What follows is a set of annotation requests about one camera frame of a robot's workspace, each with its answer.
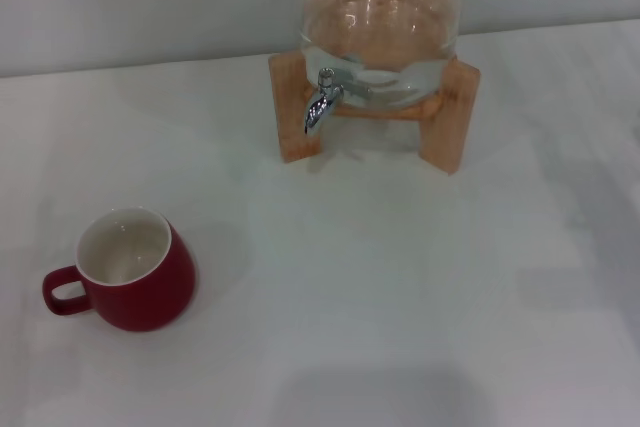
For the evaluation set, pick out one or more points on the chrome faucet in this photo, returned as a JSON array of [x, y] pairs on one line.
[[320, 107]]

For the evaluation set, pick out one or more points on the glass water dispenser jar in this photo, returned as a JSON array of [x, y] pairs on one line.
[[380, 17]]

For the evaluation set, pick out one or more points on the red ceramic cup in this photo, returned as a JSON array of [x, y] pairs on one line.
[[150, 292]]

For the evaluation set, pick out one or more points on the wooden dispenser stand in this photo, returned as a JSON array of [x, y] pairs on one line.
[[447, 122]]

